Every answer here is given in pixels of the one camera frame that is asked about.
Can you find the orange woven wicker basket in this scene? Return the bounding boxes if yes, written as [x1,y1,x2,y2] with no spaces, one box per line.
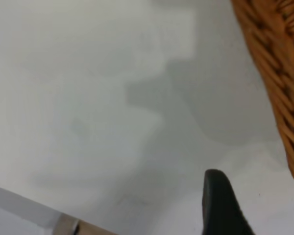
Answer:
[231,0,294,185]

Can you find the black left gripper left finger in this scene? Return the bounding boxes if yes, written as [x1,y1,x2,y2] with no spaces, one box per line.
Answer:
[202,168,257,235]

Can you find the tan table frame bar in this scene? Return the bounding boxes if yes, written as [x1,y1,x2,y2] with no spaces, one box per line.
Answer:
[54,212,118,235]

